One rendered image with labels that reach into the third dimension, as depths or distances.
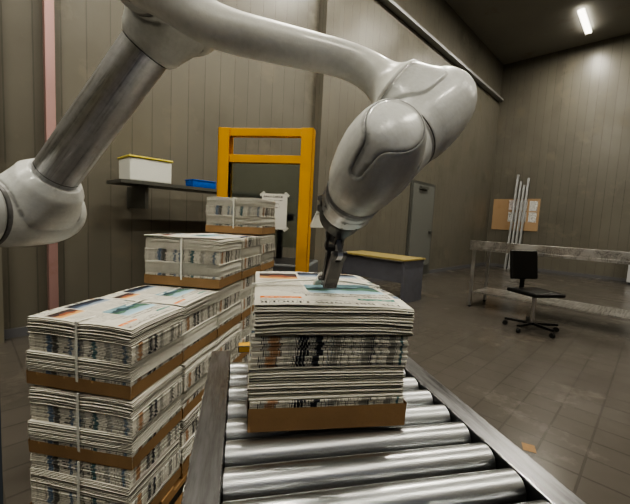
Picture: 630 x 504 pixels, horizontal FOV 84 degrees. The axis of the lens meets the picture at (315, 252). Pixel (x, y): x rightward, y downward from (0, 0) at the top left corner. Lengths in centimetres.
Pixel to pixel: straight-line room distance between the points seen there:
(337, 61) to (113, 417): 117
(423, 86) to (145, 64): 58
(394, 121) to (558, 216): 1190
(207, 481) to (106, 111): 74
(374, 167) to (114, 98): 64
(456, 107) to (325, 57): 21
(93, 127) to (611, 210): 1188
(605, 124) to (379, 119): 1213
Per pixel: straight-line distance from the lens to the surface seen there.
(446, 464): 70
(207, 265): 168
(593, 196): 1221
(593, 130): 1250
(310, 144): 271
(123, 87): 91
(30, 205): 102
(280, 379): 65
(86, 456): 147
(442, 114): 54
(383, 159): 42
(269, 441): 68
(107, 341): 125
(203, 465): 64
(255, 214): 220
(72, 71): 427
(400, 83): 56
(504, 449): 76
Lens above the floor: 117
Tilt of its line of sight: 5 degrees down
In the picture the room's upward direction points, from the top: 3 degrees clockwise
